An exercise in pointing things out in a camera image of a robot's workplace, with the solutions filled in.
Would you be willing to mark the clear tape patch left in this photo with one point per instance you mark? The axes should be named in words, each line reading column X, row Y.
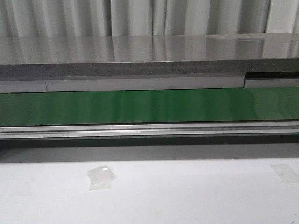
column 101, row 178

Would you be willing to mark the clear tape patch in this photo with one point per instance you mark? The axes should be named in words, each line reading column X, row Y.
column 101, row 178
column 285, row 173

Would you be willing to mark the grey stone counter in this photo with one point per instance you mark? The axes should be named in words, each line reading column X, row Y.
column 59, row 64

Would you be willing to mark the green conveyor belt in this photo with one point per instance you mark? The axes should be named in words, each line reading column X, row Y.
column 149, row 106

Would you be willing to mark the clear tape patch right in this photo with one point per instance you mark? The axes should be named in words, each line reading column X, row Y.
column 285, row 173

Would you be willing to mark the white curtain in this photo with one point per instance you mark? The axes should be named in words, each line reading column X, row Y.
column 54, row 18

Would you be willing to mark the aluminium conveyor frame rail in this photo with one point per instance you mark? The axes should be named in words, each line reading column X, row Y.
column 138, row 130

